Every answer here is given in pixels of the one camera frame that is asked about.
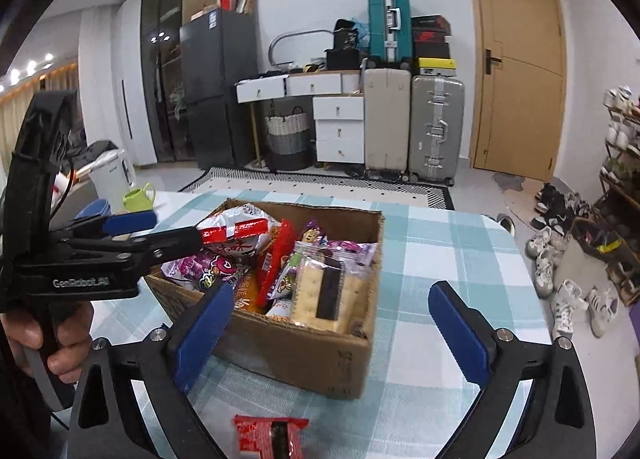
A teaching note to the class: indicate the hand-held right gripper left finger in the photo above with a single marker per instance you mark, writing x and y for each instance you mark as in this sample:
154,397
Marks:
202,334

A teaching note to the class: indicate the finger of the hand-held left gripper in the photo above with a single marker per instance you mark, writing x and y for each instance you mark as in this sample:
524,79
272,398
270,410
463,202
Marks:
170,243
130,222

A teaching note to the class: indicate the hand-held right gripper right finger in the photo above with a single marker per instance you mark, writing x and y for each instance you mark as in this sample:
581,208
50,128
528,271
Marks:
460,339

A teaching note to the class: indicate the purple candy bag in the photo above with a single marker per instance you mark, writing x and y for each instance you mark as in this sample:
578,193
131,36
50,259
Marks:
200,271

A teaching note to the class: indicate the red white noodle packet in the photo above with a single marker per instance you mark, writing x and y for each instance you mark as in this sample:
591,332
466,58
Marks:
240,229

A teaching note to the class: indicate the brown cardboard box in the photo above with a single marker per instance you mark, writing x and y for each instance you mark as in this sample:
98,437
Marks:
300,359

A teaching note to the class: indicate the small red biscuit packet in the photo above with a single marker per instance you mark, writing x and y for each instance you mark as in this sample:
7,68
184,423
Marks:
260,434

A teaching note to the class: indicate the clear cracker sandwich packet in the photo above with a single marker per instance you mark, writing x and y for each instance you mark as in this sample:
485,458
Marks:
320,289

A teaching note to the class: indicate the purple snack packet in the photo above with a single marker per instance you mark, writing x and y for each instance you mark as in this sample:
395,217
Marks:
345,249

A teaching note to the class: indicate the person's left hand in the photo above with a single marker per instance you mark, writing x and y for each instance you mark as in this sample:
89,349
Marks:
72,339

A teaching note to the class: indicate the green watering can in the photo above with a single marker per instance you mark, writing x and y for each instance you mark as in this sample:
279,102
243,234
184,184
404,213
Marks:
137,200

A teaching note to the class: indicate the blue bowl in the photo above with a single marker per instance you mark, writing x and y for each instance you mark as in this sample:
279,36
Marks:
92,211

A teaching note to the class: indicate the white appliance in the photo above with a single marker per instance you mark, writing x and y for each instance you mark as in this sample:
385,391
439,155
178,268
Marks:
112,174

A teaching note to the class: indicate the pile of dark clothes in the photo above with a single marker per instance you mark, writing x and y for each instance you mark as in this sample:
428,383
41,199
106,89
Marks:
95,151

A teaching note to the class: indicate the plaid tablecloth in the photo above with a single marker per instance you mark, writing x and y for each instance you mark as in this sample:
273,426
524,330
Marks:
440,249

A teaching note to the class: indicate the pile of shoes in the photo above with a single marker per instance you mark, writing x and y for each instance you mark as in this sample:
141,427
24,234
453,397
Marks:
560,259

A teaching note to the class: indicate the beige round mat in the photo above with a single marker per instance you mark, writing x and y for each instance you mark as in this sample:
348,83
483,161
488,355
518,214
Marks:
522,204

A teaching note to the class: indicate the beige curtain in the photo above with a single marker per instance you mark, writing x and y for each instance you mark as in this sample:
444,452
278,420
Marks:
25,109

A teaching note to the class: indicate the woven basket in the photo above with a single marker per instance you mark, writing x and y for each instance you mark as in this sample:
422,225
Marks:
287,139

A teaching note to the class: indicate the black refrigerator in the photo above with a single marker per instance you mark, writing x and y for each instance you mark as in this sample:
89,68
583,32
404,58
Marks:
215,89

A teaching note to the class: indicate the dark glass cabinet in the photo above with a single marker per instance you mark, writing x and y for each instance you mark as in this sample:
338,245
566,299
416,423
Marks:
160,64

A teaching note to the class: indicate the white drawer desk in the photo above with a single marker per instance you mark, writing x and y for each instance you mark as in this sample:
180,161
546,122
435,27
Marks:
340,129

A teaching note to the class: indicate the silver suitcase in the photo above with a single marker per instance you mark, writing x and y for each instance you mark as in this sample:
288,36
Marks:
435,129

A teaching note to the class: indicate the wooden shoe rack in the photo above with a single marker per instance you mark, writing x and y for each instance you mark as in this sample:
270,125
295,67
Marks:
620,199

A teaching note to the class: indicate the beige suitcase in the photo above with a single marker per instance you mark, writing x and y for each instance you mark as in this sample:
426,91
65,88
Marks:
387,124

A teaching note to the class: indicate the black bag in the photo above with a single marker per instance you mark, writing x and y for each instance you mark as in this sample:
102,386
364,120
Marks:
345,46

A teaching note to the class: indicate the yellow black shoe box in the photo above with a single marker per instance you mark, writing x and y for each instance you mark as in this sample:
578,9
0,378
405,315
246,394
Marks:
437,67

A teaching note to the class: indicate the wooden door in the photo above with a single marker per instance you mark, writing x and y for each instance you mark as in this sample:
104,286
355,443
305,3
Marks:
520,64

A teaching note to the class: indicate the teal suitcase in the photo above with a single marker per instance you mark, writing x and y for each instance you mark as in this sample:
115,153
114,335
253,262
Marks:
385,24

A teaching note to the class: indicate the red black shoe box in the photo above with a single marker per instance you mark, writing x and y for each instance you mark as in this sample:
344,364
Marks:
430,29

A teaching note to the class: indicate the metal tube frame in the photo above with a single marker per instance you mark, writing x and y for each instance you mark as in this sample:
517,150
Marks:
300,32

